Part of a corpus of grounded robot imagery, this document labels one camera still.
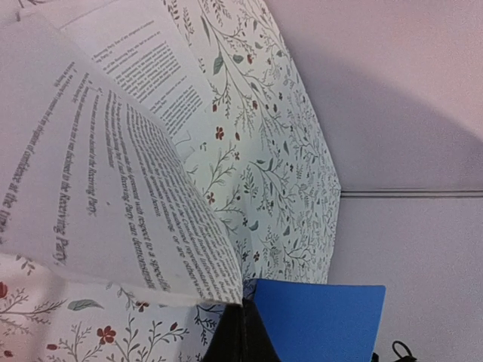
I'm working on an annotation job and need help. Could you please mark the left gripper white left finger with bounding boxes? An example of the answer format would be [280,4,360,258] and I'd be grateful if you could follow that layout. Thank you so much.
[202,305,244,362]

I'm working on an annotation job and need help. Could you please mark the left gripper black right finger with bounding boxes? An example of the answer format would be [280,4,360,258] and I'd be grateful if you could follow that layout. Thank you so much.
[243,299,281,362]

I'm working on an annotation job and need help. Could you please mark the blue folder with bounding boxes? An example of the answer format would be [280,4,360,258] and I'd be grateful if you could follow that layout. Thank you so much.
[254,279,386,361]

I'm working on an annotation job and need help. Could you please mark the floral patterned table mat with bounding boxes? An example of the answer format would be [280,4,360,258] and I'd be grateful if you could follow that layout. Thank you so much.
[1,1,340,361]

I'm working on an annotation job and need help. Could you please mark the white printed paper sheets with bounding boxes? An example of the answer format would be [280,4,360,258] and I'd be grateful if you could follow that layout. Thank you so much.
[18,0,208,139]

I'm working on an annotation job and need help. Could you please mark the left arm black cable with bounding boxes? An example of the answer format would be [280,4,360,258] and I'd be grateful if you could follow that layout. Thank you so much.
[371,340,418,362]

